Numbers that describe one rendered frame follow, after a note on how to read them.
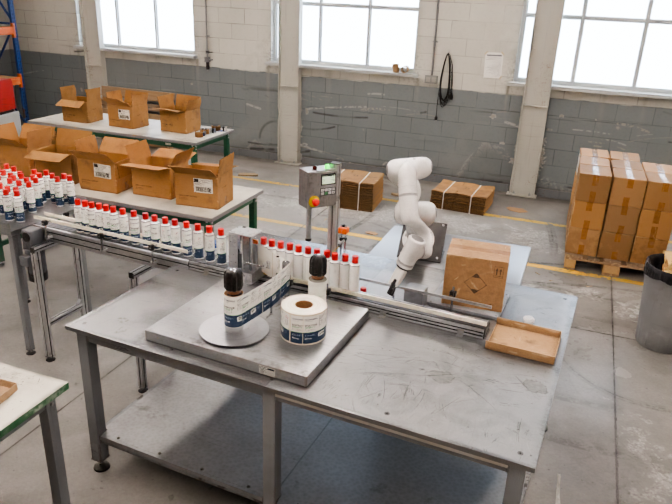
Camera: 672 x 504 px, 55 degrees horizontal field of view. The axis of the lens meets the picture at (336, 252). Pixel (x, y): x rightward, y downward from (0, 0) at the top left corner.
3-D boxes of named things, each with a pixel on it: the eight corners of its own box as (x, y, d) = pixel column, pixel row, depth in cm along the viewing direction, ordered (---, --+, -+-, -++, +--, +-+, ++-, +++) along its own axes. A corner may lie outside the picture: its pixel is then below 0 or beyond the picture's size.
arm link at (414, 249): (409, 255, 315) (395, 255, 309) (420, 233, 308) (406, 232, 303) (419, 266, 309) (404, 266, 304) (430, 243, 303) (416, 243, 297)
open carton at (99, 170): (68, 191, 498) (62, 143, 484) (105, 177, 538) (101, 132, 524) (111, 198, 488) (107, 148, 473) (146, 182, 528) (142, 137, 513)
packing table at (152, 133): (36, 187, 764) (27, 120, 734) (83, 171, 833) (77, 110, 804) (198, 215, 694) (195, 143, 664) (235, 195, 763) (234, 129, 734)
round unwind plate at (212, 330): (184, 337, 281) (184, 335, 281) (224, 309, 307) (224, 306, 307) (245, 355, 270) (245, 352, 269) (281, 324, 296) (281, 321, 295)
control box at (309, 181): (298, 204, 329) (298, 167, 322) (327, 200, 337) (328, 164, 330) (307, 210, 321) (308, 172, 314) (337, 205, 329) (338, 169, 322)
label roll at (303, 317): (282, 322, 297) (283, 293, 292) (326, 323, 298) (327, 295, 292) (278, 344, 279) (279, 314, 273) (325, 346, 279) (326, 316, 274)
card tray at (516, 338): (484, 348, 293) (485, 340, 291) (496, 323, 315) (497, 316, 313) (553, 365, 281) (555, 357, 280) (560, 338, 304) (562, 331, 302)
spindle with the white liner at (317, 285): (303, 315, 304) (305, 256, 293) (312, 307, 312) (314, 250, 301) (321, 319, 301) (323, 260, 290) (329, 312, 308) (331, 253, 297)
